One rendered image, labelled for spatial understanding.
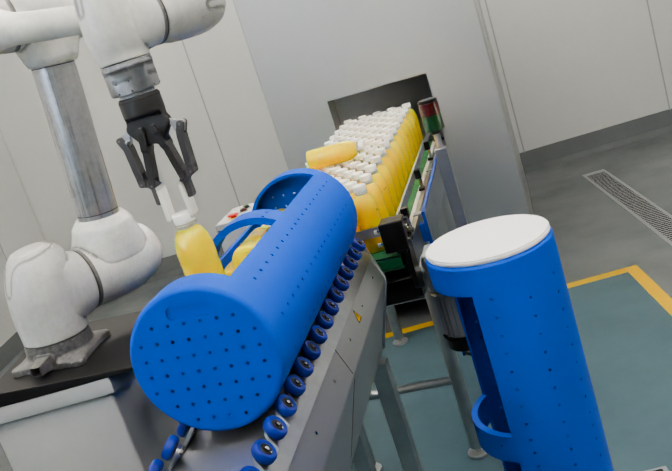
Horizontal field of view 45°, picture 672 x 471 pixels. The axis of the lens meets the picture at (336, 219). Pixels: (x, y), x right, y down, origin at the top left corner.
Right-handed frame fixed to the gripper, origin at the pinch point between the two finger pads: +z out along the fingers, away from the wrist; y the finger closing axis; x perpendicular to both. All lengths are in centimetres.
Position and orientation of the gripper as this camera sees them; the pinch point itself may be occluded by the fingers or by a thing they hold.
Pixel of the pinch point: (177, 201)
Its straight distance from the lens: 149.3
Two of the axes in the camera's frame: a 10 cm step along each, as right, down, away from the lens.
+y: 9.4, -2.4, -2.5
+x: 1.7, -3.1, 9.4
